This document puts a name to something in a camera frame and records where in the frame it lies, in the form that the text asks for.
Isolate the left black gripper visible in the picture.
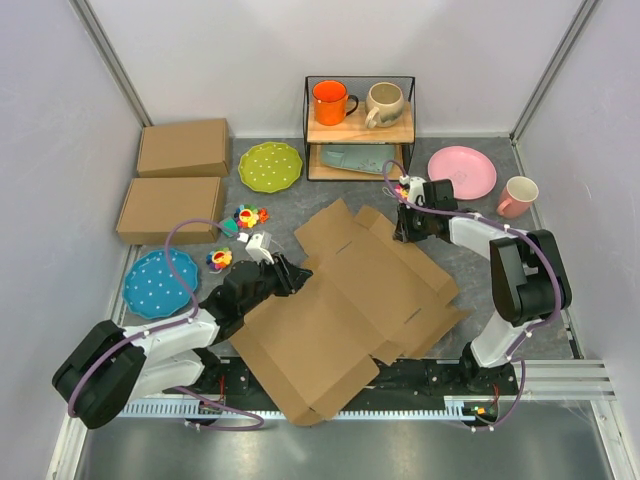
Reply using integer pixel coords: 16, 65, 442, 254
240, 251, 313, 315

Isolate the brown cardboard box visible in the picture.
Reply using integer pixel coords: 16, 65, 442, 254
231, 199, 468, 426

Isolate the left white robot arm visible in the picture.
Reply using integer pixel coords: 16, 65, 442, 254
52, 253, 313, 429

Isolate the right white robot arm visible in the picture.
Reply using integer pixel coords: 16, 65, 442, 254
393, 175, 572, 394

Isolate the front folded cardboard box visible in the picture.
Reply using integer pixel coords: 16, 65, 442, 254
116, 177, 226, 245

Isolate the folded cardboard box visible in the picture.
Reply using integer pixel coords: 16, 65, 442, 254
137, 118, 232, 178
116, 177, 226, 245

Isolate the rear folded cardboard box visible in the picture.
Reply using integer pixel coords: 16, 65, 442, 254
137, 118, 232, 178

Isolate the rainbow flower plush toy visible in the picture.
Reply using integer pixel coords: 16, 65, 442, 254
233, 204, 270, 229

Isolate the small rainbow flower plush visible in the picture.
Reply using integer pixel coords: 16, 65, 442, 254
206, 247, 233, 273

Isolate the teal rectangular dish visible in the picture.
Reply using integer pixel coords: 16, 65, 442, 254
320, 144, 395, 175

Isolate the pink plate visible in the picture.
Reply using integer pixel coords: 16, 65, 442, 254
427, 146, 497, 201

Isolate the green dotted plate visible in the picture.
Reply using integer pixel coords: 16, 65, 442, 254
238, 142, 303, 194

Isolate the pink mug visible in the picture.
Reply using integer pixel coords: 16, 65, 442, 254
496, 176, 539, 219

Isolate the beige ceramic mug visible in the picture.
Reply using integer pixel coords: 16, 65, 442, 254
365, 82, 405, 129

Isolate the blue dotted plate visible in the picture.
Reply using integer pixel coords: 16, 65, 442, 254
122, 249, 191, 320

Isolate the orange mug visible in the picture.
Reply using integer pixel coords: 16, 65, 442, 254
312, 80, 359, 126

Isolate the pink flower plush keychain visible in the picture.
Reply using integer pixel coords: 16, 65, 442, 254
382, 184, 408, 199

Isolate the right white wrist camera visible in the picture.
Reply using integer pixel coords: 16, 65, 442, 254
398, 175, 427, 207

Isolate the black wire wooden shelf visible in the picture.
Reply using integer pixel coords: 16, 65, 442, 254
303, 76, 416, 182

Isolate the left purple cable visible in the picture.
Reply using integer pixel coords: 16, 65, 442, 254
67, 217, 265, 432

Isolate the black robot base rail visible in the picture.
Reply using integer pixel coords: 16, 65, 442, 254
199, 354, 501, 401

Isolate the white slotted cable duct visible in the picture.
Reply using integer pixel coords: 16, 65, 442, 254
118, 395, 475, 422

